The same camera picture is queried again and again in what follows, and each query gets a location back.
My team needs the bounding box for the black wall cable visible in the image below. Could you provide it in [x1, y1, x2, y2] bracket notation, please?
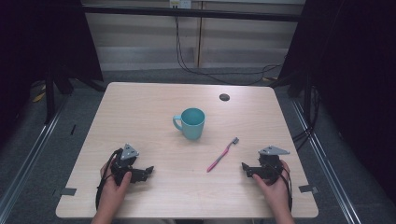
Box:
[174, 14, 285, 87]

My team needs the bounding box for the black curtain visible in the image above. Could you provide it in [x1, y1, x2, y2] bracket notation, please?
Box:
[277, 0, 396, 204]
[0, 0, 105, 147]

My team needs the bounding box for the pink toothbrush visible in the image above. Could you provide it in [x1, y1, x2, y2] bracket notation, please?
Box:
[205, 136, 240, 174]

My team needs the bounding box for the person's left hand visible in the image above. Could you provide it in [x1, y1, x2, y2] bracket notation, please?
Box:
[99, 158, 134, 209]

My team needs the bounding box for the person's right hand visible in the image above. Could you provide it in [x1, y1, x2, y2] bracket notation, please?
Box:
[251, 160, 292, 210]

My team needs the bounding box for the black metal stand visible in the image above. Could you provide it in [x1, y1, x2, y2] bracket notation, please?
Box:
[43, 63, 106, 125]
[269, 69, 321, 150]

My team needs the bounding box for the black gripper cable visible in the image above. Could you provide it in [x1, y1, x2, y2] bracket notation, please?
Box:
[273, 163, 294, 213]
[94, 147, 124, 211]

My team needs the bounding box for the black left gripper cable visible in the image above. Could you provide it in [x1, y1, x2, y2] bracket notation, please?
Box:
[94, 147, 124, 211]

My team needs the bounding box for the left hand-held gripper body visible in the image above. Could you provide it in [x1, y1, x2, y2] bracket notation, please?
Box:
[110, 143, 140, 187]

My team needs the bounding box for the white wall power outlet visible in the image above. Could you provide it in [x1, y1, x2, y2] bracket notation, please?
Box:
[168, 0, 192, 10]

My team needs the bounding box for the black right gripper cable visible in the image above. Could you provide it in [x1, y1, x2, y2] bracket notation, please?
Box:
[273, 163, 294, 213]

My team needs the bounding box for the grey tape piece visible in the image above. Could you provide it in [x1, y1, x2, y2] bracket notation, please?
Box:
[298, 184, 319, 194]
[60, 187, 78, 197]

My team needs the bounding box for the black horizontal bar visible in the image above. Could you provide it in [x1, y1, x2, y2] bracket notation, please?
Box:
[81, 4, 303, 23]

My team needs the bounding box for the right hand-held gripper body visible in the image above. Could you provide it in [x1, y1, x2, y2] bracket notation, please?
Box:
[257, 145, 290, 185]

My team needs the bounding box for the teal cup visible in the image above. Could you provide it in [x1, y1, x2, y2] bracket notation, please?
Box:
[172, 107, 206, 141]

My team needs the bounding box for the metal floor rail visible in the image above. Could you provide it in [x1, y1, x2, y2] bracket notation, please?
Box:
[0, 92, 71, 218]
[290, 98, 363, 224]

